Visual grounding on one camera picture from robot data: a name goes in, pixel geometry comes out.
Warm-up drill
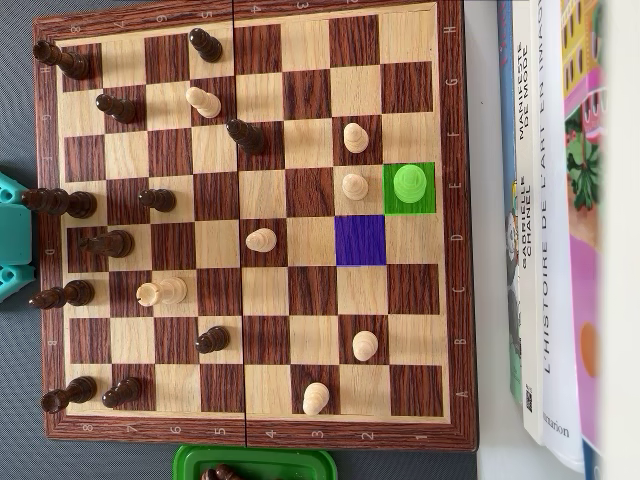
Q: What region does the dark wooden knight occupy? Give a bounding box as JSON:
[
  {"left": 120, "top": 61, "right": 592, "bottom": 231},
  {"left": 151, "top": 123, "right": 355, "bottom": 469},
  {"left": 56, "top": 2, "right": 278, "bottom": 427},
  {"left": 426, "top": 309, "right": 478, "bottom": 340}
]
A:
[{"left": 78, "top": 229, "right": 136, "bottom": 259}]

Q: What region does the pale wooden pawn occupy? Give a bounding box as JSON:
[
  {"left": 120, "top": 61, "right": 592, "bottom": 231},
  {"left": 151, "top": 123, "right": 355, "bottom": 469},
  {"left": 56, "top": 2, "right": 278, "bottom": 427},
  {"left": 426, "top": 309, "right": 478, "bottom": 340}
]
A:
[
  {"left": 342, "top": 122, "right": 371, "bottom": 155},
  {"left": 185, "top": 86, "right": 223, "bottom": 120},
  {"left": 244, "top": 227, "right": 278, "bottom": 254},
  {"left": 340, "top": 173, "right": 370, "bottom": 203},
  {"left": 351, "top": 330, "right": 380, "bottom": 363},
  {"left": 302, "top": 381, "right": 332, "bottom": 418}
]

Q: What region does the wooden folding chessboard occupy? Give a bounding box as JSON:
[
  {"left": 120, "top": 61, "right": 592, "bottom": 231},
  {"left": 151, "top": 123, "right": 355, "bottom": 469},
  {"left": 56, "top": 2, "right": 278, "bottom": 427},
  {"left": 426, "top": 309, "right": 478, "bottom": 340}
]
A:
[{"left": 31, "top": 0, "right": 480, "bottom": 455}]

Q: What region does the dark wooden pawn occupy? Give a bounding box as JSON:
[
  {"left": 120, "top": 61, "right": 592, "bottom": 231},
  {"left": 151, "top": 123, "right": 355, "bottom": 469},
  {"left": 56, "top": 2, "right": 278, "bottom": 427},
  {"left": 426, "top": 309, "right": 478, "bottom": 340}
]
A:
[
  {"left": 101, "top": 376, "right": 144, "bottom": 409},
  {"left": 95, "top": 92, "right": 138, "bottom": 125},
  {"left": 193, "top": 325, "right": 232, "bottom": 356},
  {"left": 188, "top": 27, "right": 224, "bottom": 64},
  {"left": 225, "top": 118, "right": 267, "bottom": 156},
  {"left": 138, "top": 188, "right": 178, "bottom": 213}
]

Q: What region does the dark captured chess piece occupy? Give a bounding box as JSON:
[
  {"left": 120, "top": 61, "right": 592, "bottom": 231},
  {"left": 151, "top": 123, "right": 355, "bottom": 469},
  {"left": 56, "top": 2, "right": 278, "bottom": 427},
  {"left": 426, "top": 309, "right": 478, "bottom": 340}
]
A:
[{"left": 200, "top": 463, "right": 251, "bottom": 480}]

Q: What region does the dark wooden rook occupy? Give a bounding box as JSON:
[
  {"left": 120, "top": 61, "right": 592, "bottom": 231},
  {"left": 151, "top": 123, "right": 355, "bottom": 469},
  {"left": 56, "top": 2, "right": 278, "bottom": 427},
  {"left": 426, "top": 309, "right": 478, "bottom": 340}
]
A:
[
  {"left": 40, "top": 375, "right": 99, "bottom": 415},
  {"left": 32, "top": 39, "right": 92, "bottom": 81}
]

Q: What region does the moved light pawn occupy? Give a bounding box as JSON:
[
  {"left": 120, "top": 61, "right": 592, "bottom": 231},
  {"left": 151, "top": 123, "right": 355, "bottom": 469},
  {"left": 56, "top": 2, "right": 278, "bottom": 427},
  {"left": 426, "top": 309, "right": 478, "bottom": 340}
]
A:
[{"left": 391, "top": 164, "right": 428, "bottom": 204}]

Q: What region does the pale wooden rook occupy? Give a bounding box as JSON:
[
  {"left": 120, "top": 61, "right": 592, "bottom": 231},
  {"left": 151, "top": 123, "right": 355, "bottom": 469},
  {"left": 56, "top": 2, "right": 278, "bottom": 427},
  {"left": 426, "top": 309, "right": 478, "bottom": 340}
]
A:
[{"left": 135, "top": 276, "right": 189, "bottom": 308}]

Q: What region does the green plastic container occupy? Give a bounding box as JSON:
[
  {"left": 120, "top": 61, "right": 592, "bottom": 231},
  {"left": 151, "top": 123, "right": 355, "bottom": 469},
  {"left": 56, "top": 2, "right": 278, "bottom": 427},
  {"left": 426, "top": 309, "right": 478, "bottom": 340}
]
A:
[{"left": 171, "top": 443, "right": 338, "bottom": 480}]

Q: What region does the white art history book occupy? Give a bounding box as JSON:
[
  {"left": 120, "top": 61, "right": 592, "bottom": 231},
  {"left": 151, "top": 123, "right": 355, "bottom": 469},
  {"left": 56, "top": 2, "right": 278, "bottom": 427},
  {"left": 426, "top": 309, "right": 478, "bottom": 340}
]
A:
[{"left": 536, "top": 0, "right": 587, "bottom": 475}]

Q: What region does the pink colourful illustrated book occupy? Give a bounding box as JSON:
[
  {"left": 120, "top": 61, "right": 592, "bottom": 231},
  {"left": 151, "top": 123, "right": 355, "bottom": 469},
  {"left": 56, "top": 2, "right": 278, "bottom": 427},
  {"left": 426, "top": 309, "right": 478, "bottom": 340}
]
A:
[{"left": 558, "top": 0, "right": 609, "bottom": 480}]

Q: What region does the dark wooden king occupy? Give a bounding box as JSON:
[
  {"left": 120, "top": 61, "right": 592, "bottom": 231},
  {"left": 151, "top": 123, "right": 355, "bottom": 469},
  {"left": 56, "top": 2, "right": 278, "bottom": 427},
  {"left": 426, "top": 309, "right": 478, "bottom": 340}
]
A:
[{"left": 20, "top": 187, "right": 98, "bottom": 220}]

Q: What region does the white Gabrielle Chanel book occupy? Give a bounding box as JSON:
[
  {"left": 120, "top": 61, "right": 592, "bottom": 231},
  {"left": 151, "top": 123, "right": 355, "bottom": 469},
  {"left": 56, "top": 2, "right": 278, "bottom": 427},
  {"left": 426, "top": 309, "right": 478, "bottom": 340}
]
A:
[{"left": 510, "top": 0, "right": 546, "bottom": 447}]

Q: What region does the thin blue illustrated book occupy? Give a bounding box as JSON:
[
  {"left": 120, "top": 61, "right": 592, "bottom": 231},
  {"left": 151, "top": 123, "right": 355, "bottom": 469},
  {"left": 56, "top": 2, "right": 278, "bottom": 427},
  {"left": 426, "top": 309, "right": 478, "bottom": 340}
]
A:
[{"left": 496, "top": 0, "right": 527, "bottom": 414}]

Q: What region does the dark wooden bishop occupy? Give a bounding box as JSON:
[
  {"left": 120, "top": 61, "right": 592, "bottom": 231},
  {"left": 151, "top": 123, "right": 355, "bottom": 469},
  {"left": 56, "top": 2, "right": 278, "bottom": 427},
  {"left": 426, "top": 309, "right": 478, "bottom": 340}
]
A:
[{"left": 28, "top": 279, "right": 96, "bottom": 310}]

